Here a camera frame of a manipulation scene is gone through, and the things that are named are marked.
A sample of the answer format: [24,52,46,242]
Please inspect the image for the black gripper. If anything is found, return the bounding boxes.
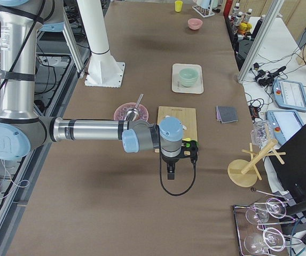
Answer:
[162,154,180,180]

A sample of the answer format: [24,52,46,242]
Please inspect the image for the white spoon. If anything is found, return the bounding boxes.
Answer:
[164,115,187,131]

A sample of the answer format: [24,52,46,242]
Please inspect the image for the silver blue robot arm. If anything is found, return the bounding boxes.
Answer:
[0,1,184,179]

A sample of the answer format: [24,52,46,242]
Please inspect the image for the pink colander bowl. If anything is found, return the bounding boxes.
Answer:
[113,102,148,121]

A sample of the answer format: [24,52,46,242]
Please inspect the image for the green bowl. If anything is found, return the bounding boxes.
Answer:
[178,68,199,87]

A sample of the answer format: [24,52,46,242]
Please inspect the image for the bamboo cutting board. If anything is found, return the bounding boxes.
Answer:
[157,106,198,141]

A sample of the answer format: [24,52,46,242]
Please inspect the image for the metal scoop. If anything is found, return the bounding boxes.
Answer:
[124,93,144,121]

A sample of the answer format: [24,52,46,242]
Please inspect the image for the wooden mug tree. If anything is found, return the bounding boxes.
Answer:
[227,138,286,188]

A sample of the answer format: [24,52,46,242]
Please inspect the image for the grey folded cloth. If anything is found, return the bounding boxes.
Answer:
[215,106,238,123]

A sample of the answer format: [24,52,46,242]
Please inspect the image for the white square tray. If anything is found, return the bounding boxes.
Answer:
[171,63,203,94]

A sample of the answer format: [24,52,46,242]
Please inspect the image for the clear glass mug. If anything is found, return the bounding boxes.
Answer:
[250,120,274,148]

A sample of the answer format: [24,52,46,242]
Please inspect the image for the upper wine glass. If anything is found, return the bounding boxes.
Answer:
[245,197,286,225]

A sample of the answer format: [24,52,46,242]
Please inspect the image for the wine glass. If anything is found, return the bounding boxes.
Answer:
[245,197,286,225]
[244,227,286,255]

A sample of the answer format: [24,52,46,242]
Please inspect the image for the lower wine glass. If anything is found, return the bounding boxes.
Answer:
[244,227,286,255]

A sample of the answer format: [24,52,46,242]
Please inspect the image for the lower teach pendant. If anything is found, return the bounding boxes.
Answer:
[266,110,304,146]

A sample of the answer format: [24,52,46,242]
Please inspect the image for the teach pendant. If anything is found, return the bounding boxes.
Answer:
[266,110,304,146]
[273,79,306,112]

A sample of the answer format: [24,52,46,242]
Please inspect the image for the black monitor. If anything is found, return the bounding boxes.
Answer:
[270,125,306,201]

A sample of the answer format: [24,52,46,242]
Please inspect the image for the upper teach pendant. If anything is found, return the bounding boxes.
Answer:
[273,79,306,112]

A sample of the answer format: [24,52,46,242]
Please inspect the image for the yellow cup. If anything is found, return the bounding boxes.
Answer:
[175,0,183,12]

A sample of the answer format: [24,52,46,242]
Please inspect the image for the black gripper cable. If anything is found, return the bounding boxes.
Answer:
[159,154,198,197]

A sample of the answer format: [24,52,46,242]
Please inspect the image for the wire glass rack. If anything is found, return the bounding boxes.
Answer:
[233,195,302,255]

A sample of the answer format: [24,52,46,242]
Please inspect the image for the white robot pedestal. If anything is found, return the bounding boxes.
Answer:
[77,0,125,88]

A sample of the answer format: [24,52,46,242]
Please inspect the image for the white wire rack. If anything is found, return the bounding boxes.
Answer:
[192,0,222,18]

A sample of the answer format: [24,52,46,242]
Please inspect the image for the aluminium frame post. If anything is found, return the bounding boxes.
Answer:
[237,0,284,84]

